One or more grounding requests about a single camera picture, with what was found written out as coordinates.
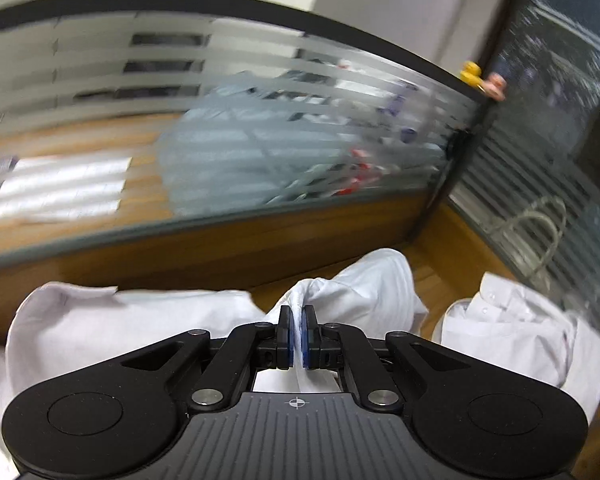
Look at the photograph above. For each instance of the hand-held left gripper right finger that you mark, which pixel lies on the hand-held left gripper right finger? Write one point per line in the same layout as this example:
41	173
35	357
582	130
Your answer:
308	335

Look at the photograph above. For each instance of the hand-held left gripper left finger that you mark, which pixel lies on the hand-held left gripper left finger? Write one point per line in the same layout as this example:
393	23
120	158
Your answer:
287	335

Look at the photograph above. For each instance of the white shirt with black label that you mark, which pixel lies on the white shirt with black label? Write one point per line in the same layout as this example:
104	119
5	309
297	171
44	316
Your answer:
130	320

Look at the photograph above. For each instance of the white collared shirt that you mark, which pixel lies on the white collared shirt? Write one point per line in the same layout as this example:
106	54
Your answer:
520	330

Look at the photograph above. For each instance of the black binder clip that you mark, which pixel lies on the black binder clip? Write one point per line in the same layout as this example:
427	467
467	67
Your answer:
457	142

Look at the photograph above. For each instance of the white paper sheet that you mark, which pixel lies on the white paper sheet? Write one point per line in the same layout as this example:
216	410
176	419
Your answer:
65	185

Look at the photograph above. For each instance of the yellow rubber duck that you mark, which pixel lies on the yellow rubber duck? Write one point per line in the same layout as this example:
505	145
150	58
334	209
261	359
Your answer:
470	72

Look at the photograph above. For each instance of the pink rubber duck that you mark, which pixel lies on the pink rubber duck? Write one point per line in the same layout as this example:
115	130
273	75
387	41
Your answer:
495	87

